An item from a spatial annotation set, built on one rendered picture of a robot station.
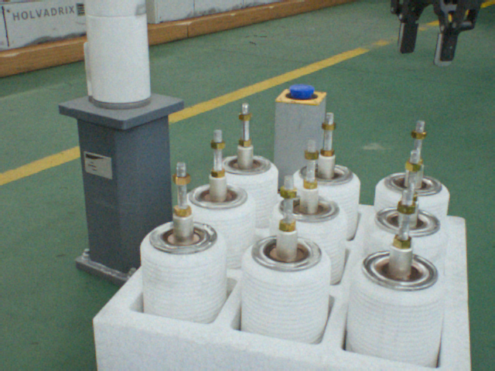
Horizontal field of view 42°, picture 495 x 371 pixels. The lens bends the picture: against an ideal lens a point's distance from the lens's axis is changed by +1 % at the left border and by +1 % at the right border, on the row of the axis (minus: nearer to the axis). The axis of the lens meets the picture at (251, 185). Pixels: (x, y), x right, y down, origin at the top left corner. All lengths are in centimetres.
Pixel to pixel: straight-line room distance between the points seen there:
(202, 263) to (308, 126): 41
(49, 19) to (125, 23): 185
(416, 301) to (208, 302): 22
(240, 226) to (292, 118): 29
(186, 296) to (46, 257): 57
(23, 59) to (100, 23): 169
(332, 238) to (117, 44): 45
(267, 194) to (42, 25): 203
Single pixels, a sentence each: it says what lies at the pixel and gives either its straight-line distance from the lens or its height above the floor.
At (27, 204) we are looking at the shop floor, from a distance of 147.
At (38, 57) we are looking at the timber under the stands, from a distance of 273.
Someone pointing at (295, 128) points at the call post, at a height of 27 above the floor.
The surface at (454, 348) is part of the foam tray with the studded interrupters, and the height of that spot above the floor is 18.
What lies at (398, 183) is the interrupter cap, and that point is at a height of 25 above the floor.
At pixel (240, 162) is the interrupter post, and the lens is 91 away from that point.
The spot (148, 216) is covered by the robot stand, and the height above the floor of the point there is 12.
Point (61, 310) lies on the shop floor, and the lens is 108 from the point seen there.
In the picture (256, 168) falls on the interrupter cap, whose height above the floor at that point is 25.
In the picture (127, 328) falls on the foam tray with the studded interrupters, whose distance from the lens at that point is 71.
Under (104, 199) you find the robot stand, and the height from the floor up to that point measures 15.
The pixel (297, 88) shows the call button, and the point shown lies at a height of 33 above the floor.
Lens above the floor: 58
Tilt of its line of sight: 23 degrees down
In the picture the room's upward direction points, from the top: 1 degrees clockwise
